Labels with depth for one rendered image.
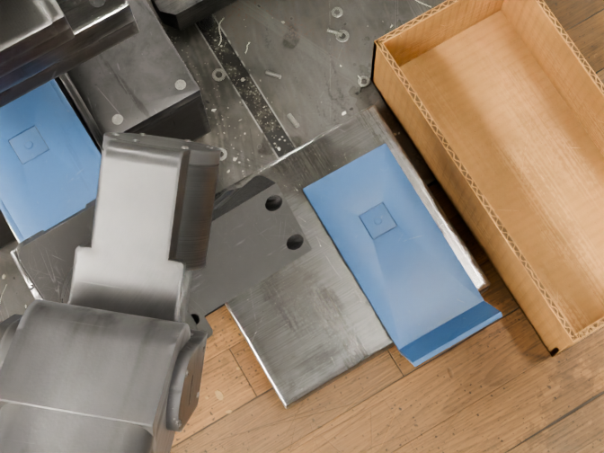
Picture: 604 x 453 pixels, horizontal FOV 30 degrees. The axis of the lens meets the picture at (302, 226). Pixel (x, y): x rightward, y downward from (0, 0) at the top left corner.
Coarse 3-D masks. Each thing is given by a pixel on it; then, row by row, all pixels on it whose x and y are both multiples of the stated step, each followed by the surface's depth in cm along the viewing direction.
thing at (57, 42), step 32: (0, 0) 58; (32, 0) 58; (64, 0) 62; (96, 0) 62; (0, 32) 57; (32, 32) 57; (64, 32) 59; (96, 32) 63; (128, 32) 65; (0, 64) 58; (32, 64) 62; (64, 64) 64; (0, 96) 63
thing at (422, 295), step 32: (384, 160) 82; (320, 192) 82; (352, 192) 82; (384, 192) 82; (416, 192) 82; (352, 224) 81; (416, 224) 81; (352, 256) 80; (384, 256) 80; (416, 256) 80; (448, 256) 80; (384, 288) 80; (416, 288) 80; (448, 288) 80; (384, 320) 79; (416, 320) 79; (448, 320) 79; (480, 320) 77; (416, 352) 77
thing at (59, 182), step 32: (32, 96) 77; (0, 128) 76; (64, 128) 76; (0, 160) 75; (32, 160) 75; (64, 160) 75; (96, 160) 76; (0, 192) 75; (32, 192) 75; (64, 192) 75; (96, 192) 75; (32, 224) 74
